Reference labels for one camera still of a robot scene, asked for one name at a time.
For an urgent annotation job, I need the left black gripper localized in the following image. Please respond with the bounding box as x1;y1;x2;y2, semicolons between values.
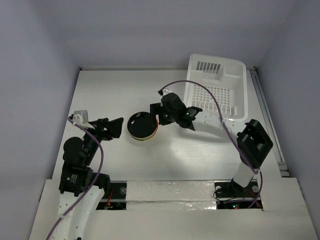
83;116;123;164

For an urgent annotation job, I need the black plate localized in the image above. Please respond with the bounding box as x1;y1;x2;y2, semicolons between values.
127;111;156;137

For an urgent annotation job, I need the white foam strip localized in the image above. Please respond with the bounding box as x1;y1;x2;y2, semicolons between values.
125;180;217;211

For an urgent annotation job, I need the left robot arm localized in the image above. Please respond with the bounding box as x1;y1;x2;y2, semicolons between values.
46;111;124;240

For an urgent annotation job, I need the white plastic dish rack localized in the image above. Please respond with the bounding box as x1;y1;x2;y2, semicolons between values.
183;53;248;122

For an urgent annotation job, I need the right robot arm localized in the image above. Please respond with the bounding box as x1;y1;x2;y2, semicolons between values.
150;92;274;197

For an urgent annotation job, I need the orange plate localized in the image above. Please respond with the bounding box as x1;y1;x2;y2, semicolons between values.
154;118;159;133

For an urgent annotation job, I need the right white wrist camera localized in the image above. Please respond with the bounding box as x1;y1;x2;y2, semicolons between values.
158;88;172;96

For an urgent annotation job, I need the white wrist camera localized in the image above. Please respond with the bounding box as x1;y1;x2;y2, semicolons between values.
70;110;90;128
158;88;172;96

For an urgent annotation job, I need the lime green plate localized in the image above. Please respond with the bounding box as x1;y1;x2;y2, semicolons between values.
131;132;156;141

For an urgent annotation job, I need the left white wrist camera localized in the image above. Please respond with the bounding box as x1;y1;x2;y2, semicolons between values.
70;110;90;128

